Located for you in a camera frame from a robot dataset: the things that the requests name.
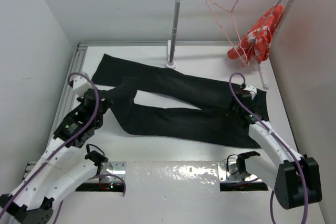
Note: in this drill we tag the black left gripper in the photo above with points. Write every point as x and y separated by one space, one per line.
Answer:
106 103

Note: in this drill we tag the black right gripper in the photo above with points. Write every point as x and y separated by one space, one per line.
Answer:
232 103

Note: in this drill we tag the black trousers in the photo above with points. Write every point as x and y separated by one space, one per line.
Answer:
211 116

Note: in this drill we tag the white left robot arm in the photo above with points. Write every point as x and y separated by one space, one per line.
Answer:
33 200

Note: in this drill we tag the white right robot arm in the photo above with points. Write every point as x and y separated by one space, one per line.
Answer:
294 178

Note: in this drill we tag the red white patterned garment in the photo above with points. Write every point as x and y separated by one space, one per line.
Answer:
232 55

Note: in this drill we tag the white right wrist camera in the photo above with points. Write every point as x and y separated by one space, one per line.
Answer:
249 89

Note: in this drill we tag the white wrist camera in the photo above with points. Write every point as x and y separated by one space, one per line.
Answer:
249 89
79 82

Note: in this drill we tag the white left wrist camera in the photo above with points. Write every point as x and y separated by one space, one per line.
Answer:
79 82

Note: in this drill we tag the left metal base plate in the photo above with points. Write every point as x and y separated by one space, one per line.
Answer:
114 172

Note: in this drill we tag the metal base plate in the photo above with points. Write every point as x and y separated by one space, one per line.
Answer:
114 172
228 173

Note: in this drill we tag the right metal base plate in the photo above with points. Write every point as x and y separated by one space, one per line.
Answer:
228 173

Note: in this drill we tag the pink wire hanger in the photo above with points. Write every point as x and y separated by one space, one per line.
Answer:
231 19

